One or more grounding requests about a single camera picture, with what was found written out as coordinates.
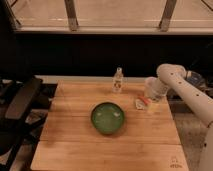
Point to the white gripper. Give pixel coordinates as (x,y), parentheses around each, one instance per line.
(155,89)

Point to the clear glass bottle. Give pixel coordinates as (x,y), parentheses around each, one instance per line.
(118,80)

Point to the black office chair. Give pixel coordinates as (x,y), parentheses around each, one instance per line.
(13,126)

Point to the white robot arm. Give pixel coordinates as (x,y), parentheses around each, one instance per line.
(171,76)

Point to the wooden cutting board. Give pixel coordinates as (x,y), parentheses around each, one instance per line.
(91,128)

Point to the orange pepper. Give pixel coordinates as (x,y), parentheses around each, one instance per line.
(144,100)

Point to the green bowl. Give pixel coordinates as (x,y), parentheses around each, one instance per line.
(107,118)

